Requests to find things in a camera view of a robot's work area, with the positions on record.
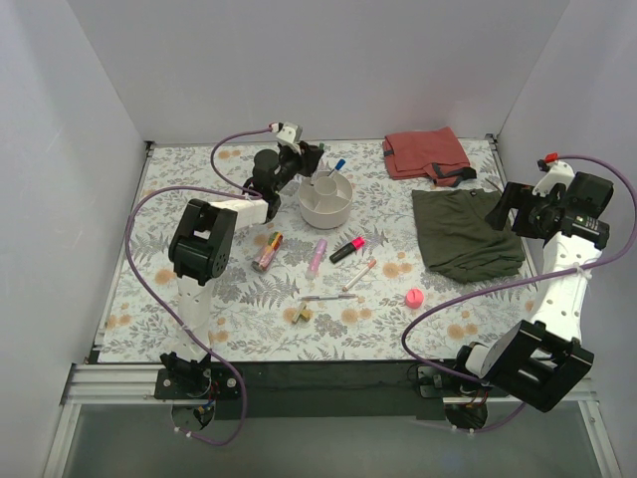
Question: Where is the blue capped marker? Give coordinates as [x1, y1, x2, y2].
[327, 159, 346, 177]

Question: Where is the pink black highlighter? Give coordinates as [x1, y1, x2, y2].
[329, 237, 365, 264]

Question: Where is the orange capped white pen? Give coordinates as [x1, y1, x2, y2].
[341, 259, 376, 292]

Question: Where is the gold binder clip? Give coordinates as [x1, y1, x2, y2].
[291, 303, 313, 325]

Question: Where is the green capped white marker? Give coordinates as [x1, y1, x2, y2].
[310, 142, 324, 187]

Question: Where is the grey thin pen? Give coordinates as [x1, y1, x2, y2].
[300, 294, 357, 302]

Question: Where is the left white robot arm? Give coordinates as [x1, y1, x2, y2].
[160, 141, 324, 398]

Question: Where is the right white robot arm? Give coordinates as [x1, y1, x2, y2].
[450, 172, 613, 412]

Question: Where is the white divided round organizer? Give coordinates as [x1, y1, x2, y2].
[298, 171, 353, 230]

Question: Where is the folded olive green cloth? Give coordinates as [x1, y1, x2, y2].
[411, 189, 526, 284]

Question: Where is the folded red cloth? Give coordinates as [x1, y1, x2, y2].
[382, 127, 477, 187]

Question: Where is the floral patterned table mat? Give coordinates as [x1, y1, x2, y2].
[99, 140, 536, 363]

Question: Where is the pink round sharpener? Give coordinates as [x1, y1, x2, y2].
[405, 288, 425, 310]

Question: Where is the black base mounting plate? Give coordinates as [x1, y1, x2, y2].
[153, 360, 486, 419]

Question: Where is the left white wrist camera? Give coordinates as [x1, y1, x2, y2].
[269, 121, 303, 148]

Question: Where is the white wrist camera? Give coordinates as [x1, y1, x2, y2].
[269, 121, 303, 148]
[532, 152, 575, 197]

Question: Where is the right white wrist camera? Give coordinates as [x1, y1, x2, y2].
[532, 152, 575, 197]

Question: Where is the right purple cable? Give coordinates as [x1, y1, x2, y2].
[401, 154, 631, 433]

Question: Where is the aluminium front rail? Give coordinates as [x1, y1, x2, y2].
[61, 363, 161, 405]

